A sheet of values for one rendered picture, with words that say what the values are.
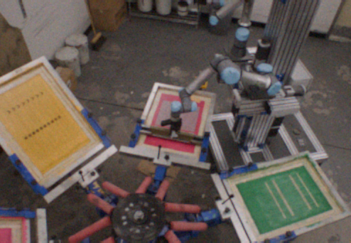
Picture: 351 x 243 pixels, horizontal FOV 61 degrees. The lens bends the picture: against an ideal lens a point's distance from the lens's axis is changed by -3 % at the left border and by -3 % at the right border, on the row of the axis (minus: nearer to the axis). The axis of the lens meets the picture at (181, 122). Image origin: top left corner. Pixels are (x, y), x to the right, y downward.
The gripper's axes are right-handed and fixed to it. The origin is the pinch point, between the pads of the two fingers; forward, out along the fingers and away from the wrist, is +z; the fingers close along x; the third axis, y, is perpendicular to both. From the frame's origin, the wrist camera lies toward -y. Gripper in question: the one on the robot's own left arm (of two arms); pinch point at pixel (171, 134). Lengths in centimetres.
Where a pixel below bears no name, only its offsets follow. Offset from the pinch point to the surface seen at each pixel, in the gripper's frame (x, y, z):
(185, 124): 18.0, 8.5, 5.5
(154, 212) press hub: -81, 8, -30
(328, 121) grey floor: 154, 186, 101
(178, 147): -7.0, 7.6, 5.5
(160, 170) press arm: -37.0, -0.1, -3.1
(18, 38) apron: 95, -195, 3
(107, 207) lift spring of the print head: -81, -21, -23
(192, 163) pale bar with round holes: -25.5, 21.2, -3.1
